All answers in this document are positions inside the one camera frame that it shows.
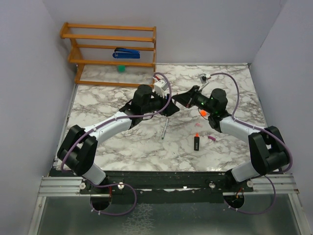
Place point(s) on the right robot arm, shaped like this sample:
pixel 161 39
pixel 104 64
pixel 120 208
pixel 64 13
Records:
pixel 265 144

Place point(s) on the green eraser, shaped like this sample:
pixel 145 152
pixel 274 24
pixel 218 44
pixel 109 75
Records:
pixel 121 68

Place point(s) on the blue stapler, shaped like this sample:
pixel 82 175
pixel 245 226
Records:
pixel 124 53

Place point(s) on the black orange highlighter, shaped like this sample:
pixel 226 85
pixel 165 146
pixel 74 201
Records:
pixel 196 142

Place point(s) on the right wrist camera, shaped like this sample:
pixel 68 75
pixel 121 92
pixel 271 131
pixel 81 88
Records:
pixel 204 81

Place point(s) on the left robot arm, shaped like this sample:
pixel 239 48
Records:
pixel 79 146

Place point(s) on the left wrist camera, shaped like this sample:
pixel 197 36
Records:
pixel 161 88

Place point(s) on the aluminium frame rail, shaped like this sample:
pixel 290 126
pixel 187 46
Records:
pixel 73 186

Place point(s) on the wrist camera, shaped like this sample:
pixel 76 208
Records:
pixel 204 81
pixel 161 88

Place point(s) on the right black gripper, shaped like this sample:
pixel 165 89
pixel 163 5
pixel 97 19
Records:
pixel 188 98

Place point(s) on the white green-tipped pen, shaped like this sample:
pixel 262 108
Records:
pixel 165 128

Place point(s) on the wooden shelf rack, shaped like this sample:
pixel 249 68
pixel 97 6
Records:
pixel 92 46

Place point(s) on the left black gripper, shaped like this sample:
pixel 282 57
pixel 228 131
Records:
pixel 171 109

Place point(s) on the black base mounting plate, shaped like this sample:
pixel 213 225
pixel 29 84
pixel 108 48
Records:
pixel 122 187

